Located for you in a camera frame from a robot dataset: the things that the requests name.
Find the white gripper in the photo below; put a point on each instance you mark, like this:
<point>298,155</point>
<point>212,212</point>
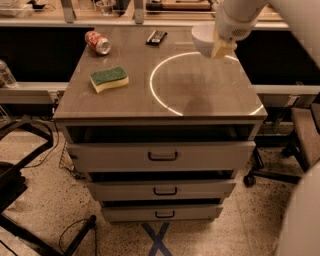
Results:
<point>230,27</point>

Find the white bowl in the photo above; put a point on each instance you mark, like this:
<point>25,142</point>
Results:
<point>203,37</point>

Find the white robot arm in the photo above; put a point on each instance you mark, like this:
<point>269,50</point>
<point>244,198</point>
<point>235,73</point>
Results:
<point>300,233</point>

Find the green and yellow sponge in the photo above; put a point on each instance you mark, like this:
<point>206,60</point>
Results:
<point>109,78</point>

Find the black snack bar packet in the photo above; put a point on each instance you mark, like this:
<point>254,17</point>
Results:
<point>156,37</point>

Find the grey drawer cabinet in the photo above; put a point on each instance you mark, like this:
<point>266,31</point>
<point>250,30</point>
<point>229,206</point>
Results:
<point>174,94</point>

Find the red soda can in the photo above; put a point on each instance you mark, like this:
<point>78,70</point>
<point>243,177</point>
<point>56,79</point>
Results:
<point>97,42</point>

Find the top grey drawer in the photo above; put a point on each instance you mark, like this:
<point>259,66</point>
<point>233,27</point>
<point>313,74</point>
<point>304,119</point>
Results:
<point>147,157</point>

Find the grey drawer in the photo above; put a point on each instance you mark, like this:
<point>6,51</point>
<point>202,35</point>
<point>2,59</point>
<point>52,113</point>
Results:
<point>161,213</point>
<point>147,157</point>
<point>161,190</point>

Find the middle grey drawer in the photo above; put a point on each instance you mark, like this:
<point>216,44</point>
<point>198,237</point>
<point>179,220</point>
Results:
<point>161,190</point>

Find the bottom grey drawer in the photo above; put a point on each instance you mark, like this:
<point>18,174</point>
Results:
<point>161,213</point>

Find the clear plastic bottle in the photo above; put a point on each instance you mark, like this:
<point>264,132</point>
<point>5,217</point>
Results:
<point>7,79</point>

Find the black chair left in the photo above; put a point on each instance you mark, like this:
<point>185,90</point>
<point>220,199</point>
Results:
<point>12,185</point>

